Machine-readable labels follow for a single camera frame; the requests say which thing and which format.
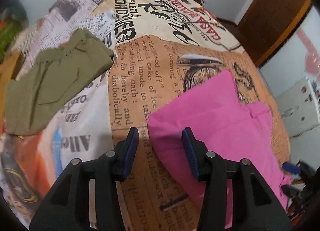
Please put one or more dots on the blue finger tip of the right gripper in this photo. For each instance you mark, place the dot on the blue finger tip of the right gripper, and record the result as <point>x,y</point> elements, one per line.
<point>291,168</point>

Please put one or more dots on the brown wooden door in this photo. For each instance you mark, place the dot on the brown wooden door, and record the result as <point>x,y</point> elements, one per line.
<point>267,24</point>

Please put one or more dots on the newspaper print blanket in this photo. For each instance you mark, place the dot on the newspaper print blanket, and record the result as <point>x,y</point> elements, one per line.
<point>161,49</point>

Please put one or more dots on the olive green folded pants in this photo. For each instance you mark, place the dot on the olive green folded pants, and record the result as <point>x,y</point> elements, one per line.
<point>57,76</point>

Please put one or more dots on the white cardboard box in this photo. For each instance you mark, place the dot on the white cardboard box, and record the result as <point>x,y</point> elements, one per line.
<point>299,107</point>

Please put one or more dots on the yellow cardboard box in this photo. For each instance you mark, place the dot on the yellow cardboard box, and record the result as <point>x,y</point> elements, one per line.
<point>9,69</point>

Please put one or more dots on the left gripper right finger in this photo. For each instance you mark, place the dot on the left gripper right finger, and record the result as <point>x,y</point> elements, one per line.
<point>254,204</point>

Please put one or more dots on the pink pants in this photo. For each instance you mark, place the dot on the pink pants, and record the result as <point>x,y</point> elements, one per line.
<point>216,117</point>

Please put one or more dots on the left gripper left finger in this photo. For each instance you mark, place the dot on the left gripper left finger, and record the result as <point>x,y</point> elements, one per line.
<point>66,205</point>

